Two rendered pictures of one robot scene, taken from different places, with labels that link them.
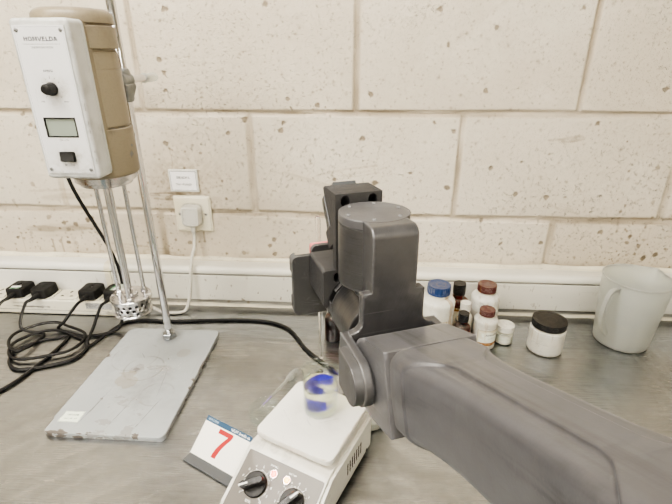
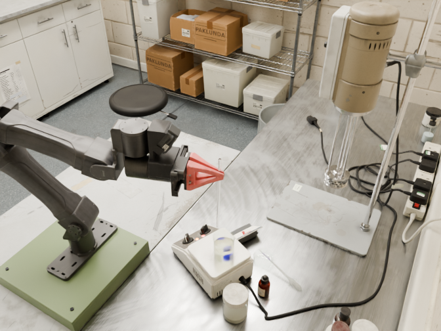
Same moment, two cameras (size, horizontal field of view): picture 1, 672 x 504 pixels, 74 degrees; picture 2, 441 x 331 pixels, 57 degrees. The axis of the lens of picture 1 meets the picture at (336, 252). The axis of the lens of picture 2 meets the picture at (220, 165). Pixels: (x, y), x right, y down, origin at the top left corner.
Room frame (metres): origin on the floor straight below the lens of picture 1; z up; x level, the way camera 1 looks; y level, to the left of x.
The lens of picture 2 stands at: (0.79, -0.56, 1.77)
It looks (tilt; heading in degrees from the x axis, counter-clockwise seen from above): 38 degrees down; 116
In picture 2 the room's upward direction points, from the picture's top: straight up
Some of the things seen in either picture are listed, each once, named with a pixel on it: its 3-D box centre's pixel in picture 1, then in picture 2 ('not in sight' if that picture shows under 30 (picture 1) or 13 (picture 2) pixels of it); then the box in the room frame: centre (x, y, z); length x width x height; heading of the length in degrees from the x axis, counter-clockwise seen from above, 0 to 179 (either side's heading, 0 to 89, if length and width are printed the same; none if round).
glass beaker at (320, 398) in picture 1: (322, 387); (223, 247); (0.51, 0.02, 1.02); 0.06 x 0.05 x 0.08; 83
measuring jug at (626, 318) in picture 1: (624, 311); not in sight; (0.80, -0.59, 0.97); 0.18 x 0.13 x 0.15; 121
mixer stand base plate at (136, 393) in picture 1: (144, 375); (324, 214); (0.68, 0.36, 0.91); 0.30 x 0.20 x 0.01; 176
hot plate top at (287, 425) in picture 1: (313, 419); (218, 251); (0.49, 0.03, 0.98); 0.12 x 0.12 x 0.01; 62
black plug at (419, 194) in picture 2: (113, 293); (415, 195); (0.92, 0.52, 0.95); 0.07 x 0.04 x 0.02; 176
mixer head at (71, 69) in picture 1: (80, 103); (354, 59); (0.67, 0.36, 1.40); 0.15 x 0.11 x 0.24; 176
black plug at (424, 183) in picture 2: (89, 293); (419, 184); (0.92, 0.57, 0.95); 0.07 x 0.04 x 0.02; 176
